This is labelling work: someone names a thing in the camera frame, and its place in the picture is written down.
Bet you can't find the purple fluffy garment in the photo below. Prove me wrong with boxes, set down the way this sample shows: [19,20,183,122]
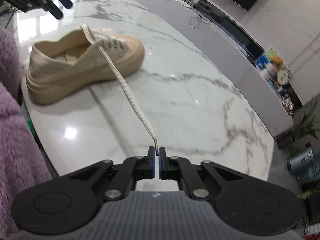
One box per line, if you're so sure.
[1,28,52,239]

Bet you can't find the teddy bear plush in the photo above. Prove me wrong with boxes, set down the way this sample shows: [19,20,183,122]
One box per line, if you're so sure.
[270,55,283,69]

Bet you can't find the black cable on console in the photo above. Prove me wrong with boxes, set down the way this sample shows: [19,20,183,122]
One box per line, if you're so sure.
[189,15,212,29]

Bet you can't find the potted green plant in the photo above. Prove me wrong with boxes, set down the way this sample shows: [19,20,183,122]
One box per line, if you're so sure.
[276,100,319,149]

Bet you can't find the cow pattern toys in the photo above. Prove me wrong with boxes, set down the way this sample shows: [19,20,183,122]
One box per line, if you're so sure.
[281,93,295,116]

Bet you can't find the white shoelace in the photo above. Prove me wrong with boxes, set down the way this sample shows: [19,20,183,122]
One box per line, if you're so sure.
[81,24,159,156]

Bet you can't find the beige canvas shoe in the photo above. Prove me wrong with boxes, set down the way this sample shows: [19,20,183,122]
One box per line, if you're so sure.
[26,24,145,105]

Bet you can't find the grey pedal trash bin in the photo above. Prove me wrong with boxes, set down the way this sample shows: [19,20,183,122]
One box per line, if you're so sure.
[286,145,319,184]

